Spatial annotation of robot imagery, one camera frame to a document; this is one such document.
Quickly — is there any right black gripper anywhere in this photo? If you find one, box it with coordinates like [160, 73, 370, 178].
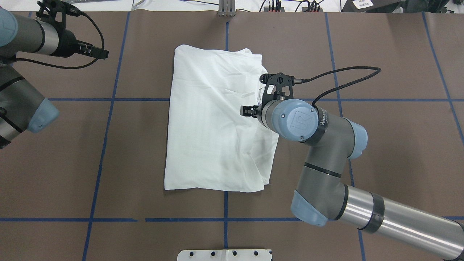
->
[240, 73, 296, 118]

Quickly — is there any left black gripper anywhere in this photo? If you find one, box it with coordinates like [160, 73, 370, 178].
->
[36, 0, 109, 59]

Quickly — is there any white long-sleeve printed shirt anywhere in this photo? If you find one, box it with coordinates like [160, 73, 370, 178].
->
[164, 45, 278, 192]

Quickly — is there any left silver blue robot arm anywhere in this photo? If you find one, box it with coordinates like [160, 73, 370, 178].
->
[0, 0, 109, 148]

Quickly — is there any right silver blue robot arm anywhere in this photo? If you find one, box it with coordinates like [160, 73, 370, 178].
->
[240, 66, 463, 261]

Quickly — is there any upper orange black adapter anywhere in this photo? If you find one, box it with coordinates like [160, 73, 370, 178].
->
[260, 0, 285, 13]

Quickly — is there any orange black adapter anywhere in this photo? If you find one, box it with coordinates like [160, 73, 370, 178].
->
[298, 0, 323, 13]
[260, 0, 285, 13]

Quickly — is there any lower orange black adapter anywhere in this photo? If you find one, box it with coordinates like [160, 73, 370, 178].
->
[298, 0, 323, 13]

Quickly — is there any aluminium frame post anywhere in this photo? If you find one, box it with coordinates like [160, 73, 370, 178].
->
[218, 0, 236, 17]

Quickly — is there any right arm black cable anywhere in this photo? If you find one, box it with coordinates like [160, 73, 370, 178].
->
[293, 66, 382, 108]

